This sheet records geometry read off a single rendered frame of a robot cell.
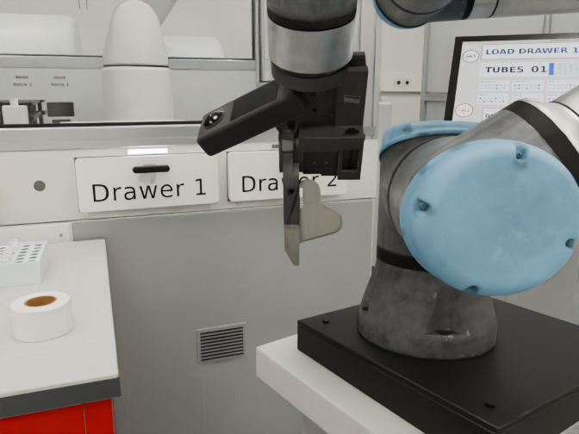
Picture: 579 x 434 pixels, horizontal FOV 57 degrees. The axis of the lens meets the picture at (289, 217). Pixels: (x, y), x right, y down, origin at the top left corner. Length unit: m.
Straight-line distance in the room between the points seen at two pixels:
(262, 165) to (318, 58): 0.77
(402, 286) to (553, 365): 0.16
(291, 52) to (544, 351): 0.40
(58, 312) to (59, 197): 0.49
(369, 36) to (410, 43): 3.59
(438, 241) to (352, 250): 0.97
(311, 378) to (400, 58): 4.38
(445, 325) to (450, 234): 0.19
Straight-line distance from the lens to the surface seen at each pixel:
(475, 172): 0.39
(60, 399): 0.65
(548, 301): 1.53
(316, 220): 0.54
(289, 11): 0.44
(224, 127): 0.51
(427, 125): 0.53
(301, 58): 0.46
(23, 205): 1.19
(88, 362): 0.67
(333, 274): 1.36
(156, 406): 1.37
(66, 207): 1.19
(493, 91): 1.40
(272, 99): 0.50
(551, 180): 0.40
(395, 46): 4.84
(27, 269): 0.94
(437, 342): 0.56
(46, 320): 0.73
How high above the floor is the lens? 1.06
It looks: 13 degrees down
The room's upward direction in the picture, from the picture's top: straight up
